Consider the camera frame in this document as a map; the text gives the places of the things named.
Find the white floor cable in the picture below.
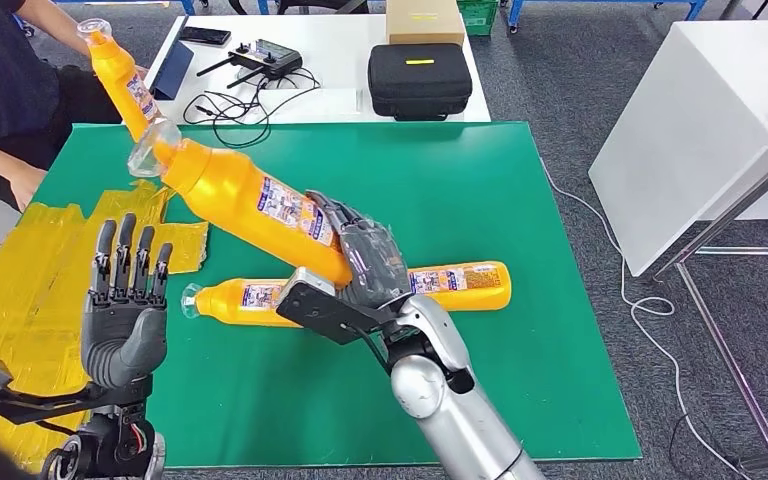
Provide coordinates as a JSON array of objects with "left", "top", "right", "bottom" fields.
[{"left": 541, "top": 162, "right": 750, "bottom": 480}]

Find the black remote controller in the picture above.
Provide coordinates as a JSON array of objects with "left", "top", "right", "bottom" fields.
[{"left": 195, "top": 38, "right": 304, "bottom": 90}]

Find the black office chair base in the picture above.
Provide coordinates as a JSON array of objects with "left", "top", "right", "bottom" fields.
[{"left": 228, "top": 0, "right": 370, "bottom": 16}]

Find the steel stand frame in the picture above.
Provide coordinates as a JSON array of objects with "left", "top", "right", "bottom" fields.
[{"left": 648, "top": 112, "right": 768, "bottom": 473}]

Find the green table mat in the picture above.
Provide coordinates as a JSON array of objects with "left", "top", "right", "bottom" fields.
[{"left": 32, "top": 121, "right": 644, "bottom": 468}]

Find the green plastic crate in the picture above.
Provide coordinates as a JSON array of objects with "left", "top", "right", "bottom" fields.
[{"left": 455, "top": 0, "right": 499, "bottom": 38}]

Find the orange detergent bottle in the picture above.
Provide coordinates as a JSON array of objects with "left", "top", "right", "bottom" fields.
[
  {"left": 407, "top": 260, "right": 513, "bottom": 313},
  {"left": 126, "top": 119, "right": 357, "bottom": 288},
  {"left": 180, "top": 276, "right": 306, "bottom": 329},
  {"left": 76, "top": 17, "right": 163, "bottom": 144}
]

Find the blue metal frame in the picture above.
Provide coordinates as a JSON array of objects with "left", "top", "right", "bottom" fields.
[
  {"left": 504, "top": 0, "right": 708, "bottom": 33},
  {"left": 177, "top": 0, "right": 271, "bottom": 17}
]

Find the dark blue tablet case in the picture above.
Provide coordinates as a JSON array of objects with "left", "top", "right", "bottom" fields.
[{"left": 145, "top": 40, "right": 195, "bottom": 102}]

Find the person's right hand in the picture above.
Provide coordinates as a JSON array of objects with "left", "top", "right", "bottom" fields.
[{"left": 7, "top": 165, "right": 49, "bottom": 213}]

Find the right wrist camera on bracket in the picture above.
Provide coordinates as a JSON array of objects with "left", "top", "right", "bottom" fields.
[{"left": 275, "top": 266, "right": 399, "bottom": 346}]

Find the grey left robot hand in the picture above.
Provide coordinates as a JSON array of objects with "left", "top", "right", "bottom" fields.
[{"left": 80, "top": 211, "right": 175, "bottom": 391}]

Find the large white table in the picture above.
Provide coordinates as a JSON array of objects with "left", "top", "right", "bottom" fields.
[{"left": 586, "top": 21, "right": 768, "bottom": 280}]

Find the black cable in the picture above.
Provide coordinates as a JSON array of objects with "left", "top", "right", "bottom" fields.
[{"left": 181, "top": 66, "right": 322, "bottom": 150}]

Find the person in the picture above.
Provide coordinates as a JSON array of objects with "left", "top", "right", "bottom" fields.
[{"left": 0, "top": 0, "right": 151, "bottom": 213}]

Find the black carrying case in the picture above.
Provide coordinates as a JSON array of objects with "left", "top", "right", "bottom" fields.
[{"left": 366, "top": 42, "right": 475, "bottom": 123}]

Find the black smartphone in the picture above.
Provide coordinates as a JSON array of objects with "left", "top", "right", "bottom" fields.
[{"left": 177, "top": 25, "right": 232, "bottom": 47}]

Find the brown cardboard box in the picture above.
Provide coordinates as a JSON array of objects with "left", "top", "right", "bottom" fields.
[{"left": 385, "top": 0, "right": 467, "bottom": 47}]

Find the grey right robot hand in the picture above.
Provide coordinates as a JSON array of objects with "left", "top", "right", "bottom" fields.
[{"left": 304, "top": 189, "right": 413, "bottom": 309}]

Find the yellow taped cardboard sheet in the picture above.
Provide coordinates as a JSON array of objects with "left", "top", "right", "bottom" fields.
[{"left": 0, "top": 180, "right": 211, "bottom": 473}]

